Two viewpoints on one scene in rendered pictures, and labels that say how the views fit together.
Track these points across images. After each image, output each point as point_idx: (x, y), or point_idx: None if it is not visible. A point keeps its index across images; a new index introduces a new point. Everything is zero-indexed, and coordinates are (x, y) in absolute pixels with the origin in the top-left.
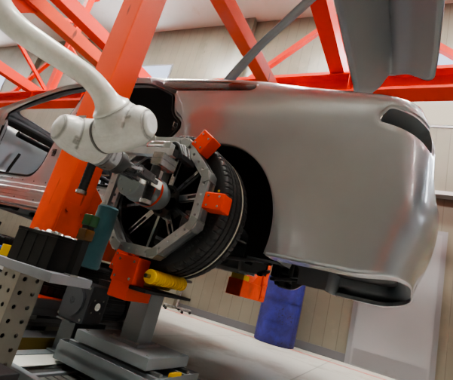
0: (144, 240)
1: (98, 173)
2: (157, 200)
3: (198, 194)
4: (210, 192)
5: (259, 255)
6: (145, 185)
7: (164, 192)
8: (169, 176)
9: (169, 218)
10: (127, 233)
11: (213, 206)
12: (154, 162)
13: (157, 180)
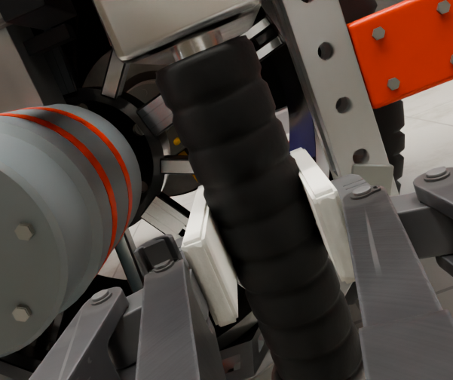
0: (82, 302)
1: None
2: (130, 210)
3: (317, 58)
4: (379, 15)
5: (277, 103)
6: (264, 283)
7: (123, 151)
8: (46, 63)
9: (169, 211)
10: (41, 353)
11: (438, 68)
12: (179, 26)
13: (360, 176)
